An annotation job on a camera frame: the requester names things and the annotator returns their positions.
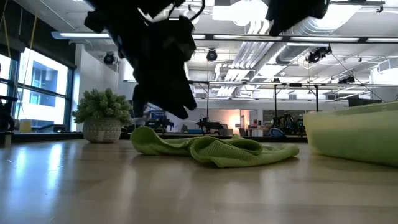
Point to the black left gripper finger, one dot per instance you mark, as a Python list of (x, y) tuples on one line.
[(174, 99), (139, 99)]

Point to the lime green microfiber towel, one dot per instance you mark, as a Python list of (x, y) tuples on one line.
[(224, 155)]

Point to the yellow translucent plastic basket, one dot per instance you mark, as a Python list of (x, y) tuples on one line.
[(357, 110)]

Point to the black background robot arm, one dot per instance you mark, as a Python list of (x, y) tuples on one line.
[(210, 124)]

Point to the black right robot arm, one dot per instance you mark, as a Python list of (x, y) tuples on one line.
[(295, 12)]

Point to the potted green succulent plant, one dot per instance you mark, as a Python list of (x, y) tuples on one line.
[(102, 130)]

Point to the black ceiling spotlight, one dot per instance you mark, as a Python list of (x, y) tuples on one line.
[(346, 80), (109, 58), (317, 55), (211, 55)]

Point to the ceiling strip light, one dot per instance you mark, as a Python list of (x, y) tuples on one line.
[(81, 35)]

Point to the black-framed window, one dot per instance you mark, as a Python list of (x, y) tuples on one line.
[(43, 74)]

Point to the yellow bin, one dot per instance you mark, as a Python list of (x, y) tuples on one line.
[(25, 127)]

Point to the black bicycle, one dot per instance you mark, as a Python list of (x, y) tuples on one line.
[(289, 124)]

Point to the black office chair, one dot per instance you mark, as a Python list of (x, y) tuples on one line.
[(6, 118)]

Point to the black monitor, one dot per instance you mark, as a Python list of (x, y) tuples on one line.
[(363, 102)]

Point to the black ceiling light track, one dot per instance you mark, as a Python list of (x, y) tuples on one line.
[(362, 40)]

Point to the black aluminium table frame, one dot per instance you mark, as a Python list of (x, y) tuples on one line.
[(46, 136)]

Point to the black background rig frame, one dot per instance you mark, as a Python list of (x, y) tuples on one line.
[(275, 102)]

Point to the silver ceiling duct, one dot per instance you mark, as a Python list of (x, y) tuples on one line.
[(292, 51)]

